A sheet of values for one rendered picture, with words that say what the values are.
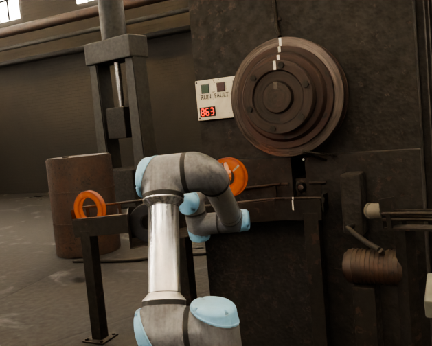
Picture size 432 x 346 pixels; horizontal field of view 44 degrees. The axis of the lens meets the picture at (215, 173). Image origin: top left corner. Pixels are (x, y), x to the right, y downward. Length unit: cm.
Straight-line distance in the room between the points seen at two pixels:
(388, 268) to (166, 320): 88
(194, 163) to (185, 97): 794
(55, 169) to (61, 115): 636
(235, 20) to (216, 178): 109
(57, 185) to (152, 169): 335
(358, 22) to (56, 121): 939
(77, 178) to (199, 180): 330
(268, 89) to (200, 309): 101
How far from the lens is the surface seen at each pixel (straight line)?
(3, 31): 1114
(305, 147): 212
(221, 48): 243
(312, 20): 229
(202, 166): 145
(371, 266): 197
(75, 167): 469
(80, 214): 278
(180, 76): 943
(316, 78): 206
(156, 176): 146
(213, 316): 133
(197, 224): 182
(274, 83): 205
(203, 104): 243
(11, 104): 1207
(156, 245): 142
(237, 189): 205
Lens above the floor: 102
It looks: 5 degrees down
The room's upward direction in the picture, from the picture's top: 5 degrees counter-clockwise
